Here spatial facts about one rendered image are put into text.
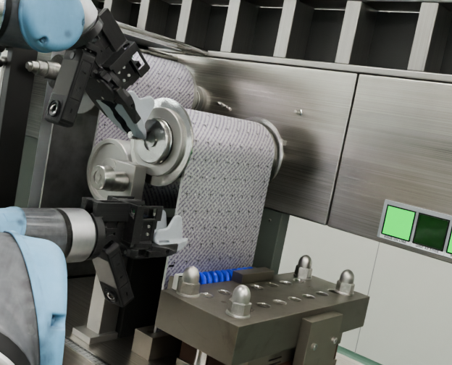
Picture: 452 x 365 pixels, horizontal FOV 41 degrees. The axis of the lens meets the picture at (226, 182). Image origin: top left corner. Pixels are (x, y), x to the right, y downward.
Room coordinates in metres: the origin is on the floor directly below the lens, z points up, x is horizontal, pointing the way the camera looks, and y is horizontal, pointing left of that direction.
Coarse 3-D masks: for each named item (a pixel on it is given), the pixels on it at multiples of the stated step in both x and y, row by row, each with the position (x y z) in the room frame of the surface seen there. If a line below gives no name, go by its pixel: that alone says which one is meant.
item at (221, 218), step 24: (192, 192) 0.99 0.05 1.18; (216, 192) 1.04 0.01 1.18; (240, 192) 1.09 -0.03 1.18; (264, 192) 1.14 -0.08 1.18; (192, 216) 1.00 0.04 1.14; (216, 216) 1.04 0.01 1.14; (240, 216) 1.10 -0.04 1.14; (192, 240) 1.01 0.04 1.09; (216, 240) 1.05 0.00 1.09; (240, 240) 1.11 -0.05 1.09; (168, 264) 0.97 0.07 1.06; (192, 264) 1.01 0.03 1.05; (216, 264) 1.06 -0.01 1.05; (240, 264) 1.12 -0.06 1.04
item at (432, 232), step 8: (424, 216) 1.03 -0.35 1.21; (424, 224) 1.03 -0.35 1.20; (432, 224) 1.02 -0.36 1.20; (440, 224) 1.01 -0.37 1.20; (416, 232) 1.04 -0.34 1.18; (424, 232) 1.03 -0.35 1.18; (432, 232) 1.02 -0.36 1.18; (440, 232) 1.01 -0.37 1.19; (416, 240) 1.03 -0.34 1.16; (424, 240) 1.03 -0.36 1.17; (432, 240) 1.02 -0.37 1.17; (440, 240) 1.01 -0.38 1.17; (440, 248) 1.01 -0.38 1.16
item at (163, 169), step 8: (152, 112) 1.01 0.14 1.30; (160, 112) 1.00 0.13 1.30; (168, 112) 0.99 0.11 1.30; (168, 120) 0.99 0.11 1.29; (176, 120) 0.97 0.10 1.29; (176, 128) 0.97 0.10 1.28; (176, 136) 0.97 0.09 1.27; (176, 144) 0.97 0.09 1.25; (136, 152) 1.03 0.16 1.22; (176, 152) 0.97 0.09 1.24; (168, 160) 0.97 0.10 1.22; (176, 160) 0.96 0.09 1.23; (152, 168) 1.00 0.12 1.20; (160, 168) 0.98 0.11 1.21; (168, 168) 0.97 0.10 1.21
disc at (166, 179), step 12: (168, 108) 1.00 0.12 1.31; (180, 108) 0.98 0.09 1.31; (180, 120) 0.98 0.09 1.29; (192, 132) 0.96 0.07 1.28; (132, 144) 1.04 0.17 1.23; (192, 144) 0.96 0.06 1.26; (132, 156) 1.04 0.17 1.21; (180, 168) 0.96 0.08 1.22; (156, 180) 1.00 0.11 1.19; (168, 180) 0.98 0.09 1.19
